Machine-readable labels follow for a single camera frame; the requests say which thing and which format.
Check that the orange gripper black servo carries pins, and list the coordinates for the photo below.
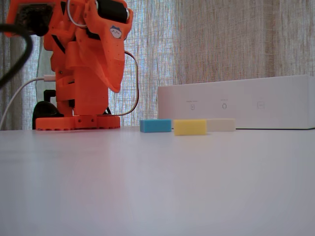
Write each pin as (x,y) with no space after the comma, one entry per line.
(111,57)

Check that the blue foam cuboid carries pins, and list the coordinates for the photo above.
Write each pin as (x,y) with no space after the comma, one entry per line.
(155,126)

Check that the yellow foam cuboid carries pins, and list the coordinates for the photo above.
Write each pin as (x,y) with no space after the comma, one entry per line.
(189,127)

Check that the cream foam cuboid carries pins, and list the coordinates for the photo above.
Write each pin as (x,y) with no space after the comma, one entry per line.
(221,124)

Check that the white cardboard box bin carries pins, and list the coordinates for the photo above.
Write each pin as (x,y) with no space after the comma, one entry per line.
(246,103)

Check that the black table clamp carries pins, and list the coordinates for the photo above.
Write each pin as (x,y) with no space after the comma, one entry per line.
(44,108)

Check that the beige woven curtain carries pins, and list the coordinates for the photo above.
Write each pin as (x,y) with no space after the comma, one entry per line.
(246,37)

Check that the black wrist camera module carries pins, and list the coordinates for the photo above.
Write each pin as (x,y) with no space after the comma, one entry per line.
(32,18)

